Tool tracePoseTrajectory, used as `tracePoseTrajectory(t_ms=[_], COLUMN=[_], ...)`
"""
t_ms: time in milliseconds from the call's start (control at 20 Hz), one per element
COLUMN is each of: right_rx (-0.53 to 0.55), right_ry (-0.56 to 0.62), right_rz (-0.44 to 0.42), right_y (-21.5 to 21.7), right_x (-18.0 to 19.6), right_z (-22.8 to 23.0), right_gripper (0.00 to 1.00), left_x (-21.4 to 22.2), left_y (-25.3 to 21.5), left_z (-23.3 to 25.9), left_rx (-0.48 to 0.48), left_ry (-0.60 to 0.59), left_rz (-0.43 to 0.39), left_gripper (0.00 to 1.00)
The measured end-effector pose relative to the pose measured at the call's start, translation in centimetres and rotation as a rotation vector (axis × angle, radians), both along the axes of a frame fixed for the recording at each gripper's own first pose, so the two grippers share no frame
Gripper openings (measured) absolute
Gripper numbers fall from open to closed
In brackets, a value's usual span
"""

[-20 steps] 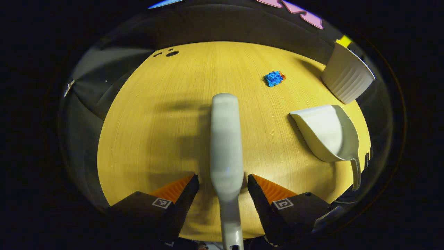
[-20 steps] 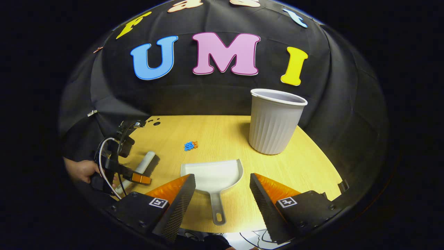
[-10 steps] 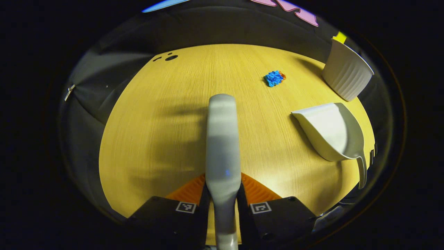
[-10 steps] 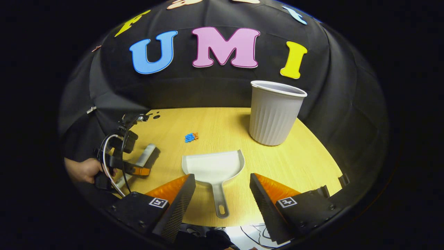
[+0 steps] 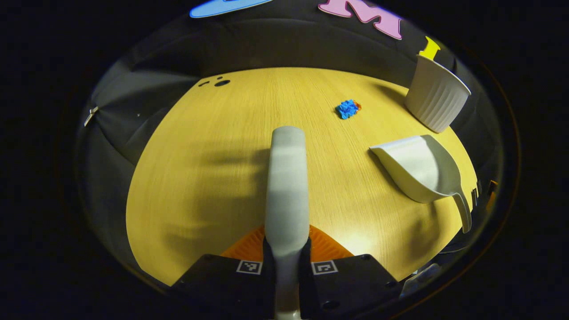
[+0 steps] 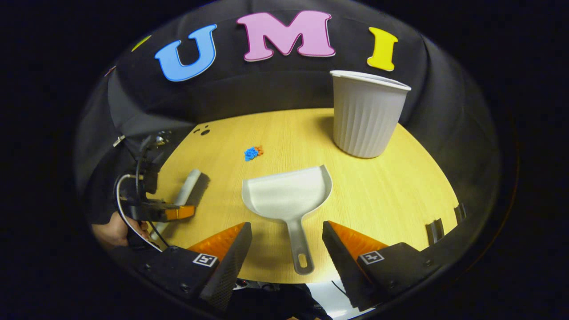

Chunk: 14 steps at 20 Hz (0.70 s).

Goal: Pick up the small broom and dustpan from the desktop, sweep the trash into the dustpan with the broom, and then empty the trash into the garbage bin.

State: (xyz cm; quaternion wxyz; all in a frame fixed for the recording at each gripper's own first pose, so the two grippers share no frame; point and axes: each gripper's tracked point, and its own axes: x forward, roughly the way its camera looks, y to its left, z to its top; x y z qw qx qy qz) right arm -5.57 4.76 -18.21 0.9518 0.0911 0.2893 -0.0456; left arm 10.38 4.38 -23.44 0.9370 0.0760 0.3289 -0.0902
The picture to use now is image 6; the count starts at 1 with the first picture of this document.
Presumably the small white broom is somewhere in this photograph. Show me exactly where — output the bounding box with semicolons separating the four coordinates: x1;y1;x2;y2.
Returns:
150;168;211;240

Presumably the white dustpan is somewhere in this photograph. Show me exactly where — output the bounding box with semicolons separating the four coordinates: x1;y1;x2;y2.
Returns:
241;164;333;276

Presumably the black backdrop cloth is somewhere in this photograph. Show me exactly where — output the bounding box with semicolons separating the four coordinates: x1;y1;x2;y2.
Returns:
73;0;503;267

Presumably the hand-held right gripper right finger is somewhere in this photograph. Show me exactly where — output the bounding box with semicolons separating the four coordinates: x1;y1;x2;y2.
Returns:
322;220;441;312

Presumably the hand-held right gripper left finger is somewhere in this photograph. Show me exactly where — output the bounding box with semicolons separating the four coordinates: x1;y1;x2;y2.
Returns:
133;221;253;312

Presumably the white ribbed garbage bin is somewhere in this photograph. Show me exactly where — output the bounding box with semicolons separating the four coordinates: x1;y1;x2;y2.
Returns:
330;70;412;159

